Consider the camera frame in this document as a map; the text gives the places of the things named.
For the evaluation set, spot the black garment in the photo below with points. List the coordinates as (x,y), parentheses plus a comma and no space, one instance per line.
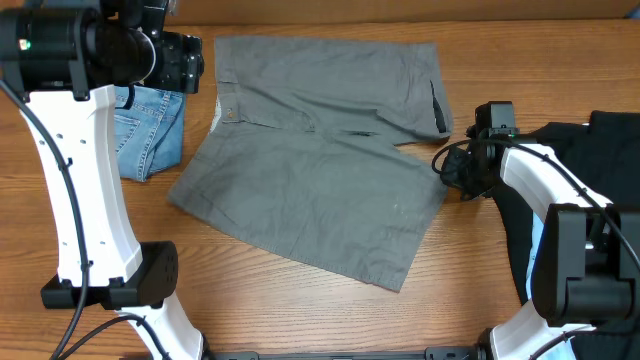
(605,156)

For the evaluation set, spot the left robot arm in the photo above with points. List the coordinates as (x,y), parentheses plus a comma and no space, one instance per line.
(61,62)

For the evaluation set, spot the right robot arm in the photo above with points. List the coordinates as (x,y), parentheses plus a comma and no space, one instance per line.
(586,271)

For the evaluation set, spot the folded blue denim jeans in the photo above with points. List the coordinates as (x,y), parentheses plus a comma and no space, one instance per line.
(149,134)

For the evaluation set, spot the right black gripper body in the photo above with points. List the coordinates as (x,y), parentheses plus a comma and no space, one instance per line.
(464,172)

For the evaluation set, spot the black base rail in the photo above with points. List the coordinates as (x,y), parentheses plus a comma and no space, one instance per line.
(340,356)

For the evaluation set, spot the grey cotton shorts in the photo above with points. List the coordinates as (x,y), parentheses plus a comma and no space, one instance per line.
(305,157)

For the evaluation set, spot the light blue garment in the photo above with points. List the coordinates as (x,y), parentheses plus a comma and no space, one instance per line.
(536,235)

